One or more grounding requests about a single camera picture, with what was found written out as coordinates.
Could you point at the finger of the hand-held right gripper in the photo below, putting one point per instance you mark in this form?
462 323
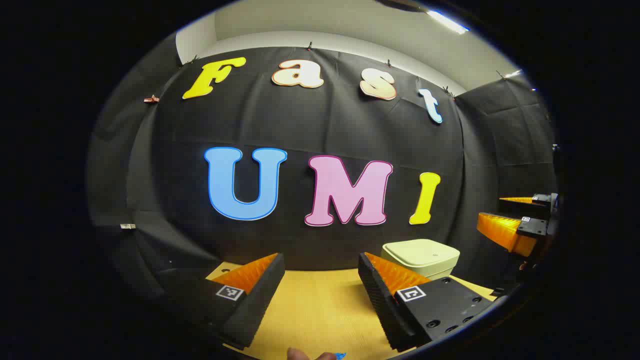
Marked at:
541 199
533 228

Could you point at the copper cloth clip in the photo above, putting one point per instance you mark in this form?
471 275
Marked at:
151 99

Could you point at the wooden desktop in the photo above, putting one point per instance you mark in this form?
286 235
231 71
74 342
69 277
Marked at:
320 310

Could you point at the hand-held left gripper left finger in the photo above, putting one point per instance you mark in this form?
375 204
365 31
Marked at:
260 305

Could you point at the black backdrop cloth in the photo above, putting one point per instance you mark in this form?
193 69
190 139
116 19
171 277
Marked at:
310 130

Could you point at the green desktop garbage bin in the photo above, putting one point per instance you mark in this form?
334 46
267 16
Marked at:
420 255

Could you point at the ceiling light strip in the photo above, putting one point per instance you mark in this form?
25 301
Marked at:
447 21
513 74

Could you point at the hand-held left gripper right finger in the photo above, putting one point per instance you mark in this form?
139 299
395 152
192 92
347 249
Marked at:
380 305

